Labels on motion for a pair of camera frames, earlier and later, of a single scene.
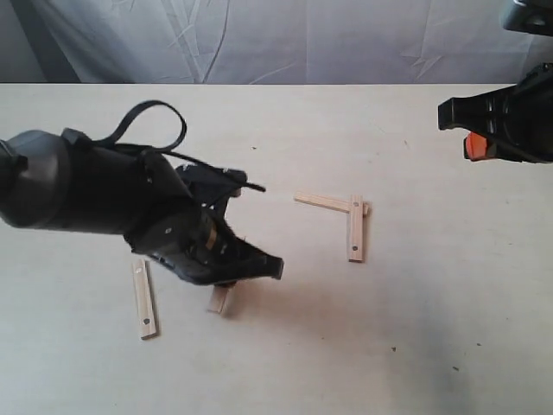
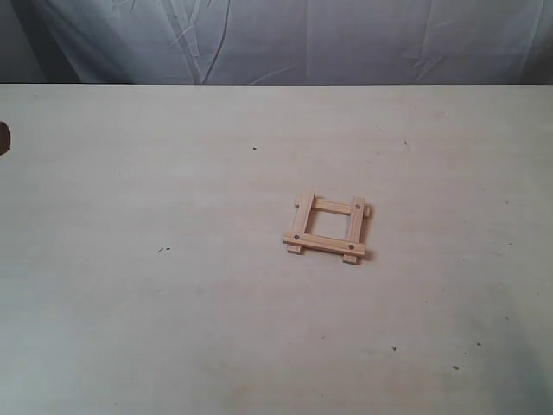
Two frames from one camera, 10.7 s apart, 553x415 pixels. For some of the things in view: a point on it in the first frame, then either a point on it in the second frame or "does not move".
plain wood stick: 217,298 -> 302,207
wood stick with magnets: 147,315 -> 325,243
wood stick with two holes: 356,229 does not move
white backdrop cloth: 263,42 does not move
